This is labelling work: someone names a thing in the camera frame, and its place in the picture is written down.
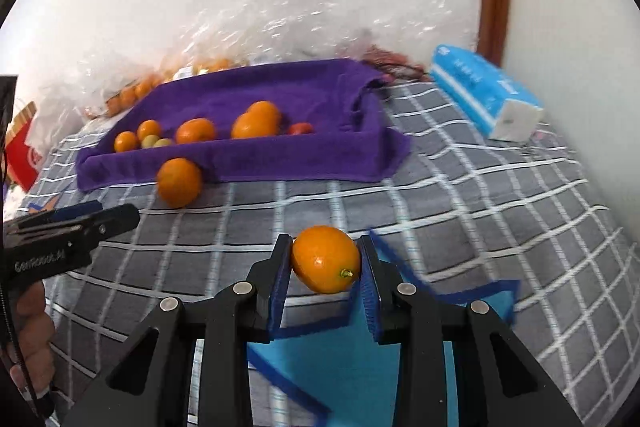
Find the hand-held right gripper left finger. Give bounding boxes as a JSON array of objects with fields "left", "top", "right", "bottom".
[{"left": 62, "top": 233, "right": 293, "bottom": 427}]

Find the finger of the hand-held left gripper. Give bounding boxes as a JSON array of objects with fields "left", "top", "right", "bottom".
[
  {"left": 5, "top": 204, "right": 141, "bottom": 240},
  {"left": 27, "top": 201, "right": 104, "bottom": 221}
]

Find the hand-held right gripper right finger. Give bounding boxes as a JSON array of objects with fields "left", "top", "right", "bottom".
[{"left": 357, "top": 234, "right": 583, "bottom": 427}]

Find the large smooth oval orange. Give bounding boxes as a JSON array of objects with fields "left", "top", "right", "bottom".
[{"left": 291, "top": 225, "right": 362, "bottom": 295}]

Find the small orange mandarin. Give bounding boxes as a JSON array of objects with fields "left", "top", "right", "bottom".
[
  {"left": 114, "top": 131, "right": 140, "bottom": 154},
  {"left": 137, "top": 119, "right": 162, "bottom": 142}
]

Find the purple towel-covered tray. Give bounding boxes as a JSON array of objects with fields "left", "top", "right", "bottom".
[{"left": 76, "top": 59, "right": 412, "bottom": 192}]

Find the person's left hand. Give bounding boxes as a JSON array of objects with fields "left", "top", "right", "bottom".
[{"left": 10, "top": 279, "right": 57, "bottom": 403}]

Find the red paper bag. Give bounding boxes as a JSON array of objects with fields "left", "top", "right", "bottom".
[{"left": 5, "top": 102, "right": 45, "bottom": 190}]

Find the white plastic bag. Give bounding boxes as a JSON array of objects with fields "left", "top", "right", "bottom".
[{"left": 25, "top": 77, "right": 101, "bottom": 148}]

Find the clear bag of oranges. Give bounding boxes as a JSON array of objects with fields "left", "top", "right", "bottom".
[{"left": 75, "top": 52, "right": 236, "bottom": 118}]

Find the grey checked star mat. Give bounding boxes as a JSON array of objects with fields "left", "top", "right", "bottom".
[{"left": 10, "top": 77, "right": 626, "bottom": 427}]

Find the blue tissue pack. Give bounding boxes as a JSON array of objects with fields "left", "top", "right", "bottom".
[{"left": 430, "top": 44, "right": 545, "bottom": 142}]

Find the clear bag of kumquats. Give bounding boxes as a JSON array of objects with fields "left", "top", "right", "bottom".
[{"left": 185, "top": 0, "right": 361, "bottom": 72}]

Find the black cable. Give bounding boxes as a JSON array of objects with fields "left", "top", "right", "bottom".
[{"left": 0, "top": 277, "right": 45, "bottom": 415}]

